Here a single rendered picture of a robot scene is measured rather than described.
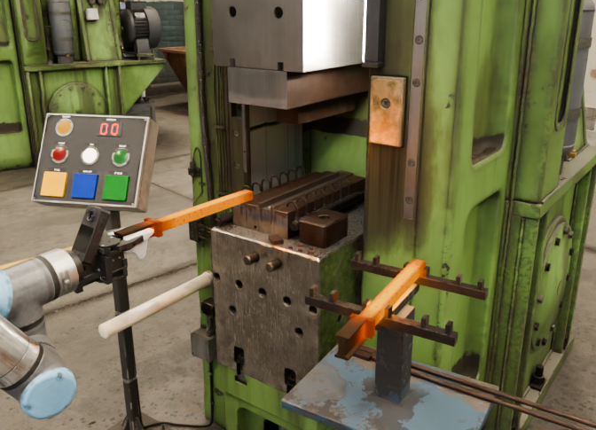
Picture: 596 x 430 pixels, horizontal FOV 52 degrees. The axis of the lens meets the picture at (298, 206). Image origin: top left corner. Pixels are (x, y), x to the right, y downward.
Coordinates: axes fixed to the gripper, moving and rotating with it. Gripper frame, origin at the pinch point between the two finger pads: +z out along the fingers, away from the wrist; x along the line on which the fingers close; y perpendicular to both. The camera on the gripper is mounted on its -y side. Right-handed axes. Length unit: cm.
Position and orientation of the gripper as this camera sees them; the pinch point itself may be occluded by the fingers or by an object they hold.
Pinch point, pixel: (145, 228)
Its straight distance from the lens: 138.5
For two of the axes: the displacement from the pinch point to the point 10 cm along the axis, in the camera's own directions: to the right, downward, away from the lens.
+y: 0.0, 9.4, 3.4
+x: 8.1, 2.0, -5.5
